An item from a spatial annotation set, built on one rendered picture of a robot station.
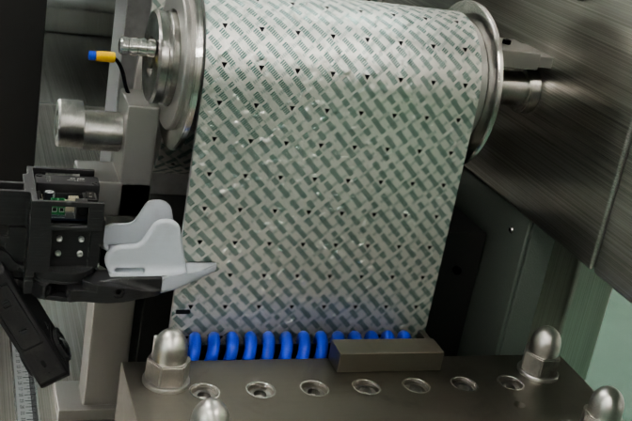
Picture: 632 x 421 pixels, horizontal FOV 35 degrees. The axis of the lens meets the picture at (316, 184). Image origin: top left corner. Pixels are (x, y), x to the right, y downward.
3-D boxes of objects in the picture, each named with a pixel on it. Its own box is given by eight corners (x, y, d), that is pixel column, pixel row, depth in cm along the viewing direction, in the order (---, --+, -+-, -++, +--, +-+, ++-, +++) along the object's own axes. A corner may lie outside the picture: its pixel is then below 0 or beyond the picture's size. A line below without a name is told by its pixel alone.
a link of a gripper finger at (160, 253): (231, 228, 78) (110, 224, 75) (220, 296, 80) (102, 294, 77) (223, 212, 80) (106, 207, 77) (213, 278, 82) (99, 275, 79)
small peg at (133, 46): (118, 38, 78) (120, 33, 77) (153, 42, 79) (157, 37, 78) (118, 56, 78) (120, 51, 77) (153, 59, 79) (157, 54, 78)
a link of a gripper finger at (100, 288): (165, 286, 76) (46, 284, 74) (163, 304, 77) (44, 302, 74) (156, 258, 81) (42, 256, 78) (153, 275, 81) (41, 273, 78)
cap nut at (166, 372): (138, 368, 78) (144, 318, 76) (184, 367, 79) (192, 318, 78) (146, 395, 75) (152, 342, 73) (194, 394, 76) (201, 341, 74)
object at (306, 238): (165, 345, 84) (194, 136, 78) (419, 341, 92) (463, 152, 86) (166, 348, 84) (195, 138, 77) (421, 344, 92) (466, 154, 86)
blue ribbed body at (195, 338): (176, 360, 84) (181, 323, 83) (408, 356, 92) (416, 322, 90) (183, 382, 81) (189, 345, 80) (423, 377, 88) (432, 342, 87)
